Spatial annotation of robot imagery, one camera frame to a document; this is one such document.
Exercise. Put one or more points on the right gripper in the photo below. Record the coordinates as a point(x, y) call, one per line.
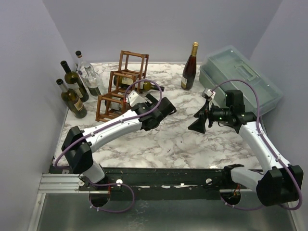
point(207, 115)

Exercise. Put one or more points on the dark bottle gold foil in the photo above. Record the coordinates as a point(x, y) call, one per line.
point(189, 72)

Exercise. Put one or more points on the clear bottle dark label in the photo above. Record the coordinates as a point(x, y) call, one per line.
point(93, 81)

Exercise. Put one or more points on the clear wine bottle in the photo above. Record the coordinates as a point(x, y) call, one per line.
point(83, 65)

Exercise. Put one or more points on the green bottle white label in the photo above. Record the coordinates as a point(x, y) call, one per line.
point(74, 82)

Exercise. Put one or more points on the green bottle rack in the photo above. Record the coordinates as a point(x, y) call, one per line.
point(126, 81)
point(114, 103)

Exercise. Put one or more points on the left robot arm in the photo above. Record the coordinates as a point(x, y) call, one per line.
point(145, 113)

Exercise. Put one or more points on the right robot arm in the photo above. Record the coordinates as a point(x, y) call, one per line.
point(280, 181)

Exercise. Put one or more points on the brown wooden wine rack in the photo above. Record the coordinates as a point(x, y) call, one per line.
point(116, 93)

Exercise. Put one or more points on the translucent green plastic toolbox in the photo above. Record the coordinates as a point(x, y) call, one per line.
point(228, 63)

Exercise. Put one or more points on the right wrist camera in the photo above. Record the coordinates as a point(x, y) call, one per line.
point(208, 94)

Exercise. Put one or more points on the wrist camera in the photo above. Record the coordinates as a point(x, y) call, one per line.
point(208, 94)
point(134, 98)

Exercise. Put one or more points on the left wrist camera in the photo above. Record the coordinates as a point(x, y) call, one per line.
point(134, 98)

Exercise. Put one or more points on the black front mounting rail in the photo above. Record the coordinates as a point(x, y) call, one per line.
point(160, 184)

